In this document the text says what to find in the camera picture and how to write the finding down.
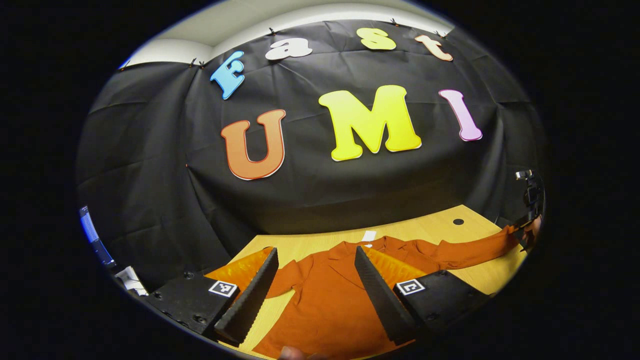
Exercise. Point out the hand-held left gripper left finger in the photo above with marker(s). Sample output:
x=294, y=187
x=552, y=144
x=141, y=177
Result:
x=250, y=300

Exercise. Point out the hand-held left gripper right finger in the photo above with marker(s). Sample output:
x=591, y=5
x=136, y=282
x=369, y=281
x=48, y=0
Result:
x=380, y=295

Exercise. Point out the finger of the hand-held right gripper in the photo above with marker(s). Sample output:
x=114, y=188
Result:
x=531, y=231

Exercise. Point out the orange knitted shirt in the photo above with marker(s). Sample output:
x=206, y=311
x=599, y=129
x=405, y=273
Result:
x=330, y=300

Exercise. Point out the white object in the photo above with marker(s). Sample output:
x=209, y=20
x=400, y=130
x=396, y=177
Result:
x=131, y=281

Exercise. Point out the black backdrop cloth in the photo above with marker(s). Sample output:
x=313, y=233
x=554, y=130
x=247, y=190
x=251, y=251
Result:
x=165, y=165

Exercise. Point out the blue lit panel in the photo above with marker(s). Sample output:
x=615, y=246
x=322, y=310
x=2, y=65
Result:
x=90, y=232

